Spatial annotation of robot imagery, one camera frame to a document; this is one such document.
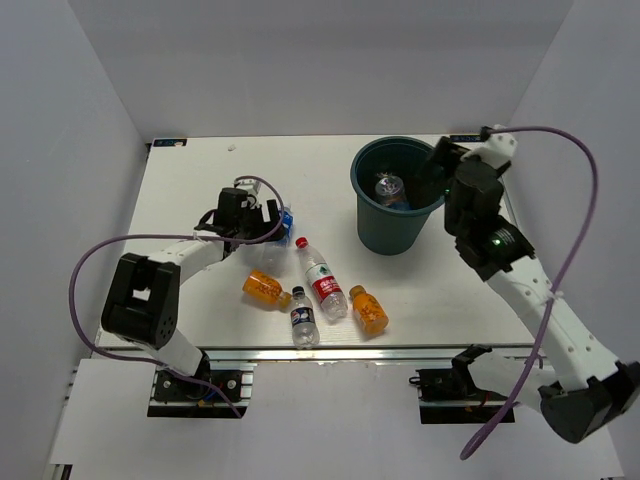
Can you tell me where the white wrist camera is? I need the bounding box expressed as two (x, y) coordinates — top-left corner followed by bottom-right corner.
(233, 177), (262, 209)
(461, 125), (518, 176)

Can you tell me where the dark green plastic bin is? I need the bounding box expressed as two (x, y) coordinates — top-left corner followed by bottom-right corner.
(350, 136), (444, 256)

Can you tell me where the red label water bottle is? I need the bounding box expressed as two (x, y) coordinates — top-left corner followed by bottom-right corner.
(295, 237), (348, 322)

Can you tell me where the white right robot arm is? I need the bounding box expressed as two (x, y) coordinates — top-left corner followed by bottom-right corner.
(429, 133), (639, 444)

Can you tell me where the blue sticker left corner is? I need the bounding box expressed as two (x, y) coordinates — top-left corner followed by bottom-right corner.
(152, 139), (187, 148)

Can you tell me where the pepsi bottle black cap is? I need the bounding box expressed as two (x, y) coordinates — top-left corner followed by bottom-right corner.
(290, 286), (320, 349)

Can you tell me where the orange juice bottle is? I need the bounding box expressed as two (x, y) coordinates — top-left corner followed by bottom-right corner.
(349, 285), (389, 336)
(390, 201), (410, 211)
(242, 270), (292, 309)

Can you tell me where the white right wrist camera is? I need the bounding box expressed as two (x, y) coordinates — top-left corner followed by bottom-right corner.
(461, 125), (518, 176)

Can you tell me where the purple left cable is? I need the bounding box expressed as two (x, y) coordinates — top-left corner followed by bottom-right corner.
(68, 174), (289, 419)

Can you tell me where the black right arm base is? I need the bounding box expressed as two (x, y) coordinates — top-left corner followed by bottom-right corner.
(408, 345), (506, 425)

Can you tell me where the aluminium table front rail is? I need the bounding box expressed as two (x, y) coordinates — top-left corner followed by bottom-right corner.
(94, 343), (539, 365)

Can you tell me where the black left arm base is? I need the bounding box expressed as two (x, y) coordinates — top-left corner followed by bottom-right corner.
(147, 362), (255, 419)

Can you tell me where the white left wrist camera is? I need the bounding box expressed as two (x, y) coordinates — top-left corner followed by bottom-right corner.
(233, 177), (262, 209)

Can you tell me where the tall blue label water bottle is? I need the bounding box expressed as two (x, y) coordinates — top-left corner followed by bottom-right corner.
(257, 202), (294, 277)

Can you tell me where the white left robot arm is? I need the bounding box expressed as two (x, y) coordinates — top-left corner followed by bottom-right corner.
(101, 176), (285, 399)

